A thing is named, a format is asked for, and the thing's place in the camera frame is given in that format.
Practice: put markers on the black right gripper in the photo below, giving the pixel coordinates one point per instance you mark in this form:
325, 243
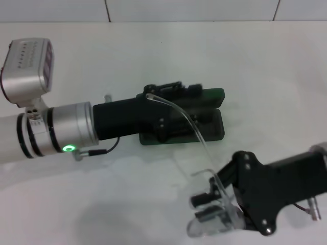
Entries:
276, 189

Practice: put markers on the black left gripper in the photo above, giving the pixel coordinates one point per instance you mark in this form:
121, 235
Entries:
122, 117

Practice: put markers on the clear white glasses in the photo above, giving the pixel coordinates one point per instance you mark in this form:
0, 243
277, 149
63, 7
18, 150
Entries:
204, 227

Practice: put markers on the green glasses case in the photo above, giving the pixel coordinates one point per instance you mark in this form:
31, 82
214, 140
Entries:
214, 102

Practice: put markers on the silver round port stub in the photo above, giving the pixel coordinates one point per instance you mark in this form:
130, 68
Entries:
107, 98

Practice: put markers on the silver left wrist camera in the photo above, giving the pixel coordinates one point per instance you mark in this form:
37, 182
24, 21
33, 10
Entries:
25, 76

